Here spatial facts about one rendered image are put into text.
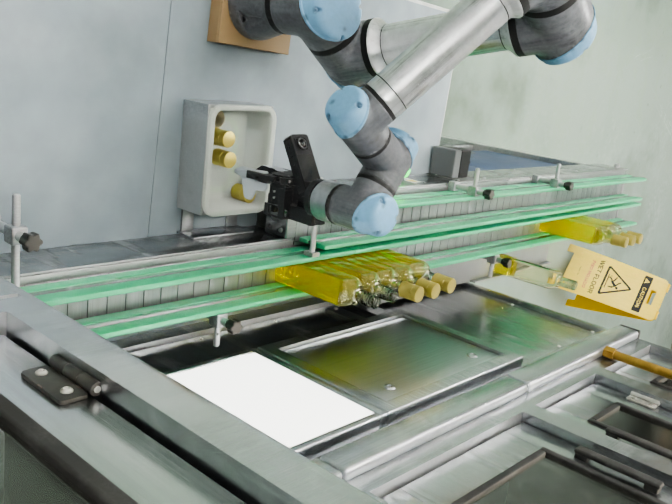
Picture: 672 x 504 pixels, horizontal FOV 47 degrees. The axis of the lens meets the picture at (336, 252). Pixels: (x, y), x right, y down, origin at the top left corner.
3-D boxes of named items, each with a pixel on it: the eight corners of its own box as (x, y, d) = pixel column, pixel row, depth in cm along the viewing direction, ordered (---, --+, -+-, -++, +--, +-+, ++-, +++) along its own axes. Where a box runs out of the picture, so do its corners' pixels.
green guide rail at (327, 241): (298, 241, 170) (325, 250, 165) (299, 236, 170) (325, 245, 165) (621, 196, 298) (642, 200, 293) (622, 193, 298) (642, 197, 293)
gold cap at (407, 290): (396, 298, 162) (413, 304, 159) (398, 282, 161) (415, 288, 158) (407, 295, 165) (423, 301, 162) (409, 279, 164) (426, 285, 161)
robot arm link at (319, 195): (327, 184, 136) (357, 182, 142) (308, 179, 139) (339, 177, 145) (322, 226, 138) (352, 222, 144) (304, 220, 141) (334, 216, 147)
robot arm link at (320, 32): (290, -43, 148) (344, -41, 140) (323, 6, 159) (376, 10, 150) (259, 7, 146) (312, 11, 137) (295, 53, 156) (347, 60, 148)
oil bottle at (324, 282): (273, 281, 168) (347, 310, 155) (276, 256, 167) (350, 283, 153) (292, 277, 172) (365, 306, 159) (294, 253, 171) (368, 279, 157)
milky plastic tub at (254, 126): (177, 208, 160) (203, 218, 154) (184, 98, 154) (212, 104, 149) (241, 203, 173) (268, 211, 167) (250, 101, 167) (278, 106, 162)
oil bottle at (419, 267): (345, 265, 185) (417, 291, 172) (348, 243, 184) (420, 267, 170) (360, 262, 189) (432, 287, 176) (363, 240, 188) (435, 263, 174)
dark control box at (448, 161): (427, 173, 223) (451, 178, 218) (431, 145, 221) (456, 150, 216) (443, 172, 229) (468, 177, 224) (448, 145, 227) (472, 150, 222)
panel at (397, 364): (51, 417, 124) (181, 518, 102) (51, 400, 123) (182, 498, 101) (398, 319, 190) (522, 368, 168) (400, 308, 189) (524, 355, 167)
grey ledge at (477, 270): (339, 296, 202) (372, 309, 195) (343, 264, 200) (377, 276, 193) (521, 255, 272) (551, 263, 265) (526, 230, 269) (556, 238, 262)
